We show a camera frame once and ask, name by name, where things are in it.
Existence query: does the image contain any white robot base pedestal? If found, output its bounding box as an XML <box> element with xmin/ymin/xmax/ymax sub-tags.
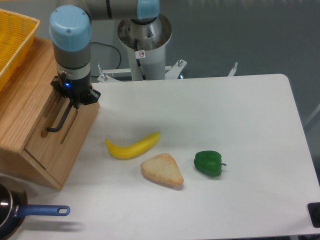
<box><xmin>97</xmin><ymin>14</ymin><xmax>187</xmax><ymax>82</ymax></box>

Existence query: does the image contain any yellow banana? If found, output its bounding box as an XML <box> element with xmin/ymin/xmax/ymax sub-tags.
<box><xmin>105</xmin><ymin>132</ymin><xmax>161</xmax><ymax>160</ymax></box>

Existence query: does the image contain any yellow plastic basket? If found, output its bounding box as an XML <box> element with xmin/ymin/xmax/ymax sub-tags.
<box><xmin>0</xmin><ymin>9</ymin><xmax>41</xmax><ymax>89</ymax></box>

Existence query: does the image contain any triangular bread slice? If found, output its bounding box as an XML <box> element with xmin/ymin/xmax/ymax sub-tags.
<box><xmin>140</xmin><ymin>153</ymin><xmax>184</xmax><ymax>186</ymax></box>

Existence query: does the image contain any black cable on floor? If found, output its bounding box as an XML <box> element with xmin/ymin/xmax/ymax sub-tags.
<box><xmin>90</xmin><ymin>41</ymin><xmax>122</xmax><ymax>70</ymax></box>

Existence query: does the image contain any green bell pepper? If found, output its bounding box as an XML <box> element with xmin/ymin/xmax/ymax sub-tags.
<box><xmin>193</xmin><ymin>150</ymin><xmax>226</xmax><ymax>178</ymax></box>

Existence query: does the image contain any black object at table edge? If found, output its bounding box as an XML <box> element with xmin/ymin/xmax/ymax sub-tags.
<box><xmin>307</xmin><ymin>202</ymin><xmax>320</xmax><ymax>228</ymax></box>

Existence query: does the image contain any wooden drawer cabinet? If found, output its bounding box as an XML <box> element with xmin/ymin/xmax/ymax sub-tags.
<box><xmin>0</xmin><ymin>37</ymin><xmax>63</xmax><ymax>191</ymax></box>

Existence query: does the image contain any wooden top drawer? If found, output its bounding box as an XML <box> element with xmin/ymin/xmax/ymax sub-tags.
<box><xmin>23</xmin><ymin>90</ymin><xmax>100</xmax><ymax>190</ymax></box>

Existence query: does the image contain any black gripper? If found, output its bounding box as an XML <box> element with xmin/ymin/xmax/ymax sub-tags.
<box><xmin>50</xmin><ymin>72</ymin><xmax>101</xmax><ymax>109</ymax></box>

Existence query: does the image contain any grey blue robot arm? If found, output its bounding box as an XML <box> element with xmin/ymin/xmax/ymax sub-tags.
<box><xmin>49</xmin><ymin>0</ymin><xmax>160</xmax><ymax>109</ymax></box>

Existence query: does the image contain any blue handled frying pan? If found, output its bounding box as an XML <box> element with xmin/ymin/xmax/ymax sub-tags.
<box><xmin>0</xmin><ymin>183</ymin><xmax>71</xmax><ymax>239</ymax></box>

